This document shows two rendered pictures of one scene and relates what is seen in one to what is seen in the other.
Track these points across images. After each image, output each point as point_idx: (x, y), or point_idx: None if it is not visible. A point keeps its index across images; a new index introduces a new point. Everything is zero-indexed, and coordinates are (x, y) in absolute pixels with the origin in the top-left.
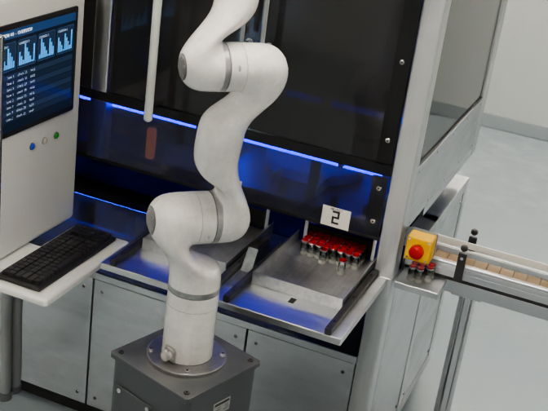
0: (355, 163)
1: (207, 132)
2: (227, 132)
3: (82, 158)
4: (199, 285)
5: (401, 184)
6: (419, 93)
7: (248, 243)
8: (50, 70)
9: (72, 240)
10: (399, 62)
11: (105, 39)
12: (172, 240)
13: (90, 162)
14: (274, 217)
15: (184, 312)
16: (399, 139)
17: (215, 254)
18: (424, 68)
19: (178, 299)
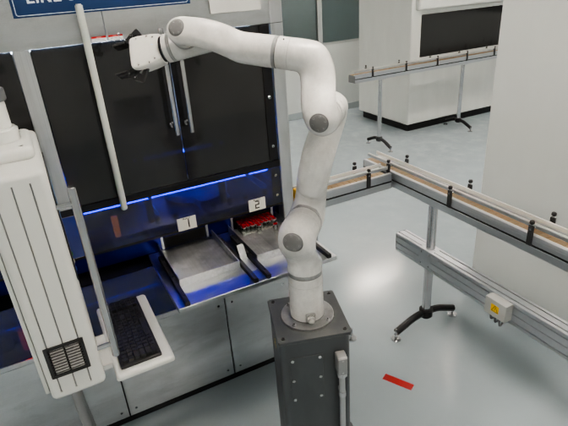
0: (259, 167)
1: (322, 163)
2: (332, 157)
3: None
4: (320, 264)
5: (286, 166)
6: (283, 111)
7: (225, 245)
8: None
9: (121, 315)
10: (269, 97)
11: (58, 170)
12: (314, 245)
13: None
14: (210, 226)
15: (316, 286)
16: (280, 142)
17: (215, 262)
18: (282, 95)
19: (312, 281)
